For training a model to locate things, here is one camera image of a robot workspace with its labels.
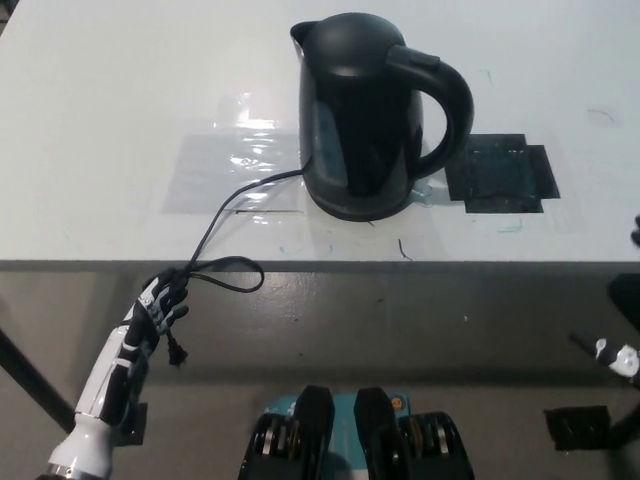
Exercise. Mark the clear plastic sheet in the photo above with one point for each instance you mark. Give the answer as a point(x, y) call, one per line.
point(205, 165)

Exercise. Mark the wide black floor tape patch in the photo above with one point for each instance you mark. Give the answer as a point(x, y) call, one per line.
point(575, 430)

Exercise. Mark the black tape patch on desk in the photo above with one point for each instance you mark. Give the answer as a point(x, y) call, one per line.
point(500, 175)

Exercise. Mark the black and white right hand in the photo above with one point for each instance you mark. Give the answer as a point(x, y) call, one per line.
point(625, 300)

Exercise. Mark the black electric kettle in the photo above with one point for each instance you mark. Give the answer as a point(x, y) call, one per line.
point(360, 100)

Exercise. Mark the white and black left hand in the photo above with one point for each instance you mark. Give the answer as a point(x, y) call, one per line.
point(107, 375)

